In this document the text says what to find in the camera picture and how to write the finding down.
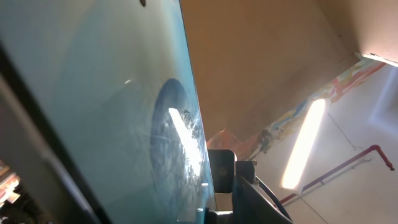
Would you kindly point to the cyan Galaxy smartphone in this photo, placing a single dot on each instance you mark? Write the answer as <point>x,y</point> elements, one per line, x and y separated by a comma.
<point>111,84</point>

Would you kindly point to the red ceiling pipe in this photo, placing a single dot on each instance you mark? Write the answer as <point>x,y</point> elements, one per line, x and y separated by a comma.
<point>348,163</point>

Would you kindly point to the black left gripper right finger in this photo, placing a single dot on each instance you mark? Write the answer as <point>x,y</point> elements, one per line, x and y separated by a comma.
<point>250,207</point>

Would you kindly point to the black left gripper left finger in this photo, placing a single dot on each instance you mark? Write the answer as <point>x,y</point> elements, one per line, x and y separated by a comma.
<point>31,148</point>

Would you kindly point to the fluorescent ceiling light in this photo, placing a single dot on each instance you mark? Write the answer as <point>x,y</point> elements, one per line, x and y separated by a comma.
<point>302,148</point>

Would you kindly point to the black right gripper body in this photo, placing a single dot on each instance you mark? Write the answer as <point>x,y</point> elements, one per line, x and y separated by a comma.
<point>224,168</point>

